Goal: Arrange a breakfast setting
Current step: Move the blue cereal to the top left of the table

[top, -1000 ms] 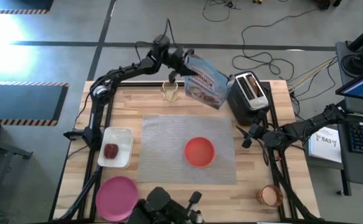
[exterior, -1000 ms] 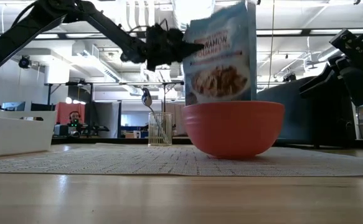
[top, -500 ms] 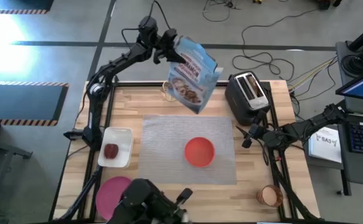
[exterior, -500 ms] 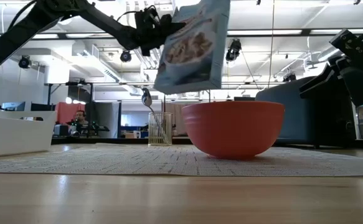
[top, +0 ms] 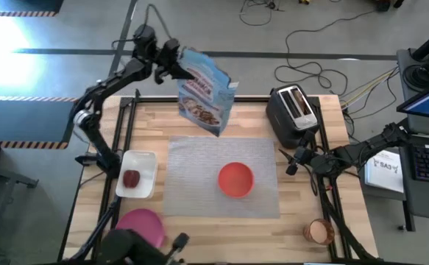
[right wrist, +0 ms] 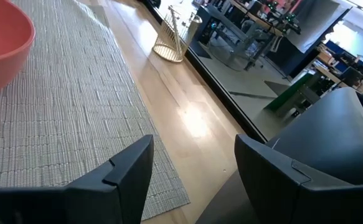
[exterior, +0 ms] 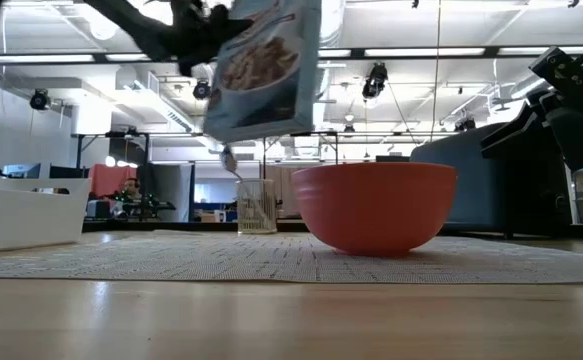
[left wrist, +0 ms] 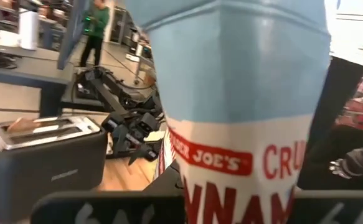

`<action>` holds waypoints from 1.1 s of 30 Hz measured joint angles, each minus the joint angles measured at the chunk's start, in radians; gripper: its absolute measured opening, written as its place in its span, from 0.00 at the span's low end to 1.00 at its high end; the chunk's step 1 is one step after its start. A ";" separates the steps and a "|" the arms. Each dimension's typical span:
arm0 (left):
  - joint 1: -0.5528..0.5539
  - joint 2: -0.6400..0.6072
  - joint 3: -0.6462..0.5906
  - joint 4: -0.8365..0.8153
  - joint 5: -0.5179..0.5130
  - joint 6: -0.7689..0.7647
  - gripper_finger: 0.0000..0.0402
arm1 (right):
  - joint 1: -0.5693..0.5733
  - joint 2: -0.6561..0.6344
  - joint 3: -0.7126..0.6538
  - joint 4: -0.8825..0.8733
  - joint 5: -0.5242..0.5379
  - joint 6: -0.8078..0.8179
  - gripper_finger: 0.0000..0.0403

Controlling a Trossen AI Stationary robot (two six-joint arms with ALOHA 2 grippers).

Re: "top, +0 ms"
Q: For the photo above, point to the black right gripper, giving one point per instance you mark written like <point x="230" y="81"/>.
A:
<point x="306" y="157"/>

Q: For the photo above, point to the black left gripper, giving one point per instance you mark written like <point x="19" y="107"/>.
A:
<point x="166" y="66"/>

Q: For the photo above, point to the blue cinnamon squares cereal box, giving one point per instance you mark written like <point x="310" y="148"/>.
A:
<point x="206" y="95"/>

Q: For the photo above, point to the orange bowl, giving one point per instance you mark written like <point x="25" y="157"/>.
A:
<point x="236" y="180"/>

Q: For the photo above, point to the amber faceted cup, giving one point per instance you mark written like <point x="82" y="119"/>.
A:
<point x="319" y="232"/>

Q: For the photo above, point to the grey woven placemat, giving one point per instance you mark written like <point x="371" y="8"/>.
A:
<point x="192" y="176"/>

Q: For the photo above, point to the white plastic tray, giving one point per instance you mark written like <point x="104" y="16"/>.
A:
<point x="140" y="162"/>

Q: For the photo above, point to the red apple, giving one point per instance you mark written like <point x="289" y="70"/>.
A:
<point x="131" y="178"/>

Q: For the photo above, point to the pink plate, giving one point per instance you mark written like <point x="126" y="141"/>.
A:
<point x="144" y="224"/>

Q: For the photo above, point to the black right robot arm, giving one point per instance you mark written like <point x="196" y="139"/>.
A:
<point x="365" y="147"/>

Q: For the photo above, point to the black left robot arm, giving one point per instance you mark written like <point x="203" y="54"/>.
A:
<point x="100" y="88"/>

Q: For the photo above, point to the black toaster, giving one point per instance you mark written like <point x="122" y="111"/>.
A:
<point x="284" y="117"/>

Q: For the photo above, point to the white printed paper sheet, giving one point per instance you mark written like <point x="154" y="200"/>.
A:
<point x="383" y="173"/>

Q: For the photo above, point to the grey workstation desk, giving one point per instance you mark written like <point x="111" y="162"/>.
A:
<point x="427" y="202"/>

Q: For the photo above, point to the computer monitor blue screen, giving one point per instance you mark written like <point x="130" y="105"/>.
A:
<point x="427" y="103"/>

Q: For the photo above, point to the grey equipment cart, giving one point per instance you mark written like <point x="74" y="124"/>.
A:
<point x="405" y="59"/>

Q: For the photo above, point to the dark hazard-striped floor mat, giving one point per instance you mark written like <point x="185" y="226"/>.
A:
<point x="15" y="5"/>
<point x="23" y="121"/>

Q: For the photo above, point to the grey metal stand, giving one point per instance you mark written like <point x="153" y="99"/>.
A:
<point x="0" y="176"/>

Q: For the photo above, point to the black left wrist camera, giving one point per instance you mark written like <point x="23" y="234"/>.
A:
<point x="171" y="46"/>

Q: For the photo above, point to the black aluminium table frame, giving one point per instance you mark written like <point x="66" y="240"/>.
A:
<point x="258" y="99"/>

